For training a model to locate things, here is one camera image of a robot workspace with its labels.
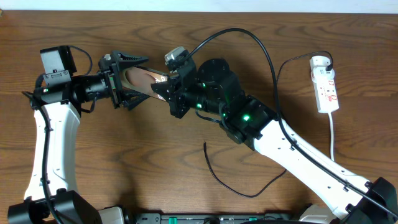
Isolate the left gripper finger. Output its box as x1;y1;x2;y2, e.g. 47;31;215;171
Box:
121;90;149;110
111;50;149;70

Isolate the black charger cable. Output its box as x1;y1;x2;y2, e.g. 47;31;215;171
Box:
203;50;335;198

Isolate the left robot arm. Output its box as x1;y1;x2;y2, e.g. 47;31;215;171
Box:
7;45;148;223

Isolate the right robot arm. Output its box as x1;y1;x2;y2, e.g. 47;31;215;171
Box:
151;58;397;223

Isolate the white USB charger adapter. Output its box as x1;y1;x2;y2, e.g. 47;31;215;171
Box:
311;67;335;83

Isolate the white power strip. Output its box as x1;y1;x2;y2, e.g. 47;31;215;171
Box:
310;55;339;114

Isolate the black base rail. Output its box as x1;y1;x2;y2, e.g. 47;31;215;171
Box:
134;213;297;224

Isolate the white power strip cord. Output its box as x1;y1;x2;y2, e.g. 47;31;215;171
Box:
328;112;336;162

